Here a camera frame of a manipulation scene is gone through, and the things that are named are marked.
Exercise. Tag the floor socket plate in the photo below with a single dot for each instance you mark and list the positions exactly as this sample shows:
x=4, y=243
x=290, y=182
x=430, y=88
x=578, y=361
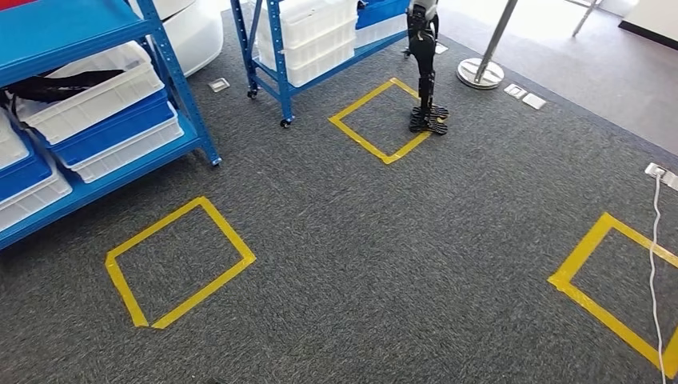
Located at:
x=659, y=172

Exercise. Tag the yellow floor tape square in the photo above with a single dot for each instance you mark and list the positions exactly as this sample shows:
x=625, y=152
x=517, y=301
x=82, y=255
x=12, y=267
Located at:
x=576, y=254
x=360, y=141

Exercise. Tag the white car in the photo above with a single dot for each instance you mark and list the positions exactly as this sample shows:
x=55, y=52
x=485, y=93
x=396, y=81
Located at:
x=196, y=37

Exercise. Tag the chrome stanchion post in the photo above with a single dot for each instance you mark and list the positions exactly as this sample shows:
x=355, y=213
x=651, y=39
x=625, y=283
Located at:
x=479, y=74

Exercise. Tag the metal floor plate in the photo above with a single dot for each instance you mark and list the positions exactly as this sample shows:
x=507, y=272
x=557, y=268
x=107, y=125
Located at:
x=515, y=91
x=219, y=85
x=441, y=49
x=534, y=101

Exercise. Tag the blue metal shelf rack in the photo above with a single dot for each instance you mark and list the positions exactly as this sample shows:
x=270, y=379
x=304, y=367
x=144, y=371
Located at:
x=275, y=53
x=63, y=26

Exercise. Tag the blue plastic crate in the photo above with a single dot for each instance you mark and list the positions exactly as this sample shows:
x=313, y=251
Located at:
x=381, y=11
x=116, y=130

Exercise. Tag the black plastic trim piece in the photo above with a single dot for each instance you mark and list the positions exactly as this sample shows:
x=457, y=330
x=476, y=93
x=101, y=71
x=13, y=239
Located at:
x=53, y=85

